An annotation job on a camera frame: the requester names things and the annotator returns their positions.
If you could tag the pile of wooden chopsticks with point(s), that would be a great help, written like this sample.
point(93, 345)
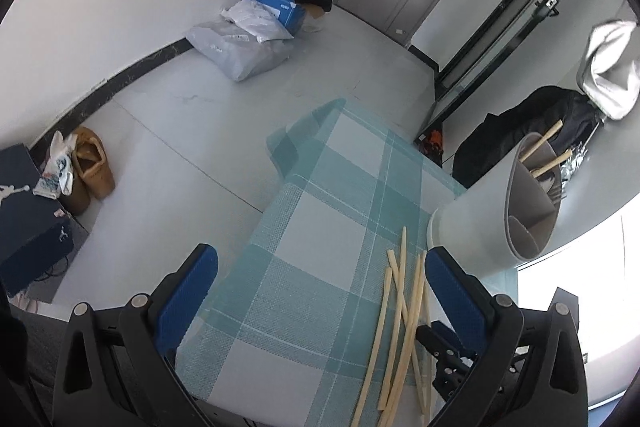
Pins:
point(395, 332)

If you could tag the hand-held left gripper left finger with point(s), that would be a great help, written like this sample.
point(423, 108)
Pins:
point(185, 302)

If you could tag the blue cardboard box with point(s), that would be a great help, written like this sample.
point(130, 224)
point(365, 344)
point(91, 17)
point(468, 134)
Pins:
point(272, 2)

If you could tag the grey plastic parcel bag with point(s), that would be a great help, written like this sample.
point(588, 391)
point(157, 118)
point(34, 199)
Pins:
point(235, 57)

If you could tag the white hanging bag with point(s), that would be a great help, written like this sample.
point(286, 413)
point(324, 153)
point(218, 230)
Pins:
point(612, 67)

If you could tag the black-framed glass door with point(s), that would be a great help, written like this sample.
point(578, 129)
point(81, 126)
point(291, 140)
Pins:
point(500, 42)

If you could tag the slim wooden chopstick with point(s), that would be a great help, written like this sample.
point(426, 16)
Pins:
point(552, 166)
point(542, 139)

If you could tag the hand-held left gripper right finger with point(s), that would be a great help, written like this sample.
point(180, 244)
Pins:
point(455, 302)

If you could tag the pale pink cloth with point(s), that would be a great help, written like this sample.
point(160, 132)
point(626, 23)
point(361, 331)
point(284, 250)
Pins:
point(24, 303)

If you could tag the silver blue folded umbrella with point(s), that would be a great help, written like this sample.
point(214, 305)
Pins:
point(575, 162)

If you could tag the grey fabric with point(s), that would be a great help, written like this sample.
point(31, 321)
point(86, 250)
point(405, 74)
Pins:
point(40, 347)

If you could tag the brown cardboard piece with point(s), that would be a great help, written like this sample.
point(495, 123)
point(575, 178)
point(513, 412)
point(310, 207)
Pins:
point(315, 11)

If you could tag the orange black object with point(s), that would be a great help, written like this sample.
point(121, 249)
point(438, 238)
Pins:
point(432, 142)

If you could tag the dark blue shoe box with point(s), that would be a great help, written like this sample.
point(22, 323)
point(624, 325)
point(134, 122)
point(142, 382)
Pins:
point(30, 232)

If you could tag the white plastic parcel bag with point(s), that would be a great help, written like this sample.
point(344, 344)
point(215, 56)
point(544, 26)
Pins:
point(255, 22)

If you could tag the white grey utensil holder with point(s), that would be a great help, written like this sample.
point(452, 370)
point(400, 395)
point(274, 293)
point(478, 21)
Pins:
point(475, 227)

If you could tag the small crumpled white bag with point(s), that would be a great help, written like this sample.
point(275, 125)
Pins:
point(312, 24)

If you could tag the teal checked tablecloth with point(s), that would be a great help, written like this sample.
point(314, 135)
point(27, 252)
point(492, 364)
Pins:
point(325, 217)

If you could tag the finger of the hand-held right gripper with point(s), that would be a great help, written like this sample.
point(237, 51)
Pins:
point(440, 342)
point(455, 377)

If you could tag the black backpack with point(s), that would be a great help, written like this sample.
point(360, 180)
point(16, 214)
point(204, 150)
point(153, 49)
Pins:
point(505, 127)

